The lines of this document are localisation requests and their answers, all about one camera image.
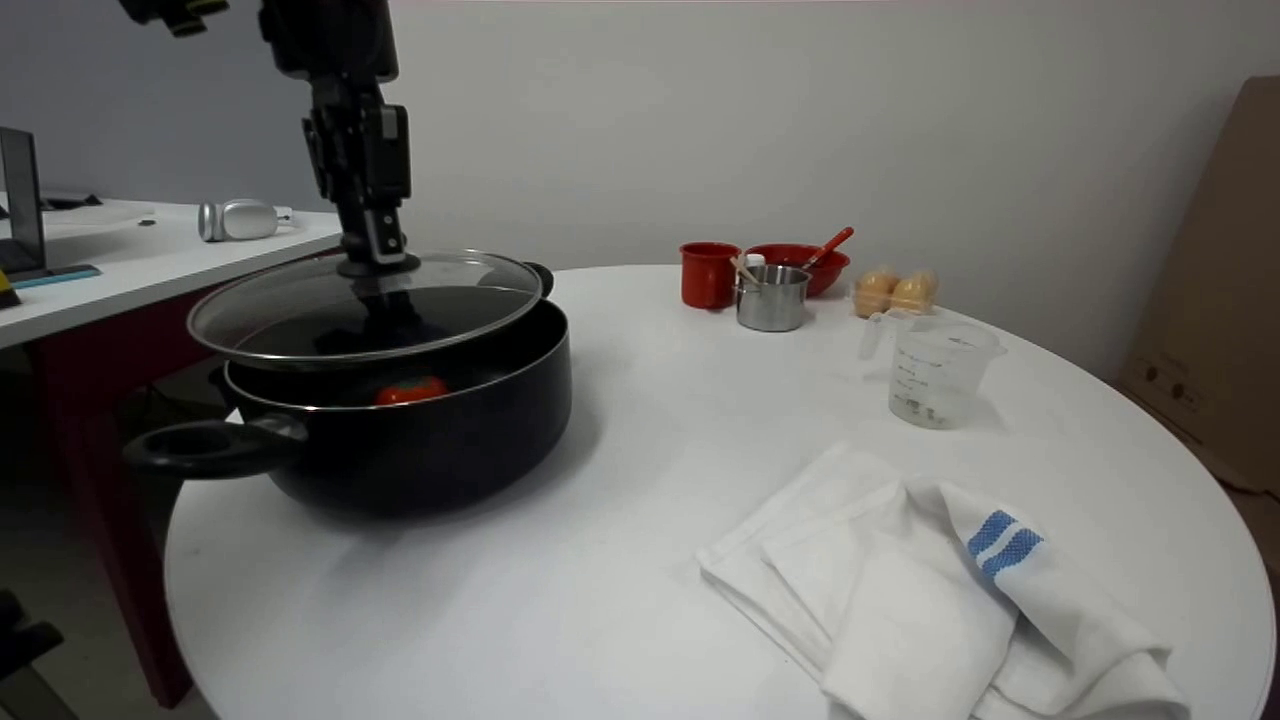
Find red mug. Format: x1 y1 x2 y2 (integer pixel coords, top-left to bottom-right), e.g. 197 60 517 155
679 240 737 312

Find small steel cup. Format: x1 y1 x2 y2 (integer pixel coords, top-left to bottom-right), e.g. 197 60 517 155
737 254 807 331

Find black cooking pot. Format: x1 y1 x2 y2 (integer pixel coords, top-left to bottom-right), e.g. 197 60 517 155
124 291 573 515

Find glass pot lid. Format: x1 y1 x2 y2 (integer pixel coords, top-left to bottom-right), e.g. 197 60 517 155
190 249 551 369

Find clear measuring cup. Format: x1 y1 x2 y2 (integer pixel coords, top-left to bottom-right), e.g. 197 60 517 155
888 316 1003 430

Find beige toy eggs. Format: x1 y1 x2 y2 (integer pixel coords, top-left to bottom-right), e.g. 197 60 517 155
853 274 936 320

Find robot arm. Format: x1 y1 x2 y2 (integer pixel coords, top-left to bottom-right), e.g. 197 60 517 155
257 0 411 269

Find cardboard box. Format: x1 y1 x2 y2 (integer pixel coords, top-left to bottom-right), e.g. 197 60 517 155
1116 72 1280 537

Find silver can on desk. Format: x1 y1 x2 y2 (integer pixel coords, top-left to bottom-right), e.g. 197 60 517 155
197 202 285 243

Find white towel blue stripes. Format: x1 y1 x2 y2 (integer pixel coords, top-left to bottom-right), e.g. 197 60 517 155
701 446 1192 720

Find white side desk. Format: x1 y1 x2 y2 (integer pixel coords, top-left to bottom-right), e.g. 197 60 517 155
0 202 340 707

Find red toy tomato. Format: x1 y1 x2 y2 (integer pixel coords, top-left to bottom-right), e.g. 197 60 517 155
378 376 450 408

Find grey stand on desk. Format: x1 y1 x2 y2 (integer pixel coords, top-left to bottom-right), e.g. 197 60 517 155
0 129 47 274

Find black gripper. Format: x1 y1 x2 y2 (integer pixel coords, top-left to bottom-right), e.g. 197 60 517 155
303 76 411 269

